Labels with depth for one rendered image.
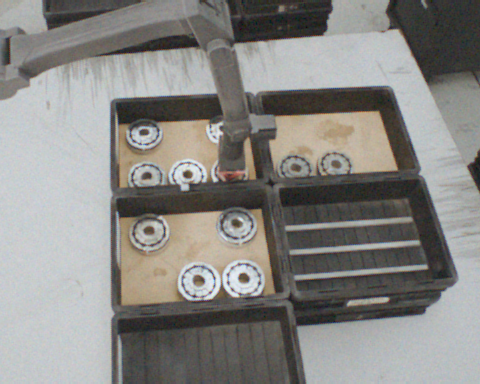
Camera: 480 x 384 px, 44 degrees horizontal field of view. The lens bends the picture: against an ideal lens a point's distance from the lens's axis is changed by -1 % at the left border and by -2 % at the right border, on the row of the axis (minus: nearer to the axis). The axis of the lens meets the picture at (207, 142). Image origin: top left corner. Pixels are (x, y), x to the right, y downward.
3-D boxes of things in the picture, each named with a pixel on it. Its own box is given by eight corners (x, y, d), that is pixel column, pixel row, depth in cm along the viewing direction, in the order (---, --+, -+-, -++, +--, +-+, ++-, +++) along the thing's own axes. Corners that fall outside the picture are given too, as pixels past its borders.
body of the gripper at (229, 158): (242, 138, 154) (245, 121, 148) (245, 172, 148) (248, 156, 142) (217, 138, 154) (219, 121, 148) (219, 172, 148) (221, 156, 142)
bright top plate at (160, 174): (126, 195, 153) (126, 193, 153) (128, 162, 159) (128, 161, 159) (165, 195, 154) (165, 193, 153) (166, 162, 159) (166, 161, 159)
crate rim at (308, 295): (290, 302, 133) (291, 298, 131) (270, 188, 150) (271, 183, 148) (457, 287, 137) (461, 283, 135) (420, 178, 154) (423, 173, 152)
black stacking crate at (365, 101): (266, 205, 158) (271, 183, 149) (251, 117, 175) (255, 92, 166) (407, 196, 162) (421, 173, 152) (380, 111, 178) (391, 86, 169)
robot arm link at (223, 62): (191, -2, 102) (201, 51, 97) (224, -9, 101) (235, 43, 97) (223, 106, 141) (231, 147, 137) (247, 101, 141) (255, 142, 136)
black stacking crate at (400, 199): (284, 315, 141) (292, 298, 132) (266, 207, 158) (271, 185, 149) (441, 301, 145) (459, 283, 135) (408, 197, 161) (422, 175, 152)
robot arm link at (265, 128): (227, 98, 136) (234, 131, 133) (276, 93, 138) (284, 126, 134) (222, 121, 147) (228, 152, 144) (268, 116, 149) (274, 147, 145)
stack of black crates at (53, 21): (60, 90, 264) (42, 15, 227) (59, 42, 281) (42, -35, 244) (149, 81, 269) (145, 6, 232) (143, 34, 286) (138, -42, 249)
